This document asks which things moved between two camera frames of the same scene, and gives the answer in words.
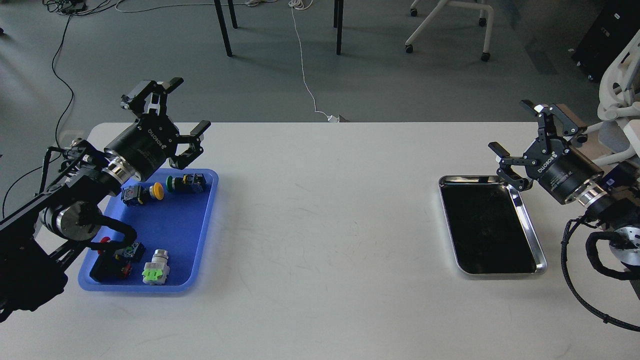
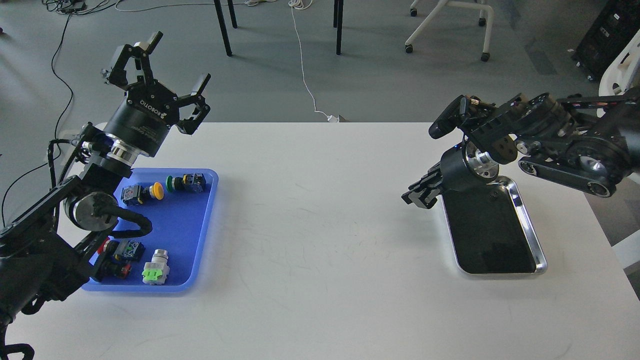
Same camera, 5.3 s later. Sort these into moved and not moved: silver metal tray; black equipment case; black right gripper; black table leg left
Moved: black right gripper
Not moved: black equipment case; silver metal tray; black table leg left
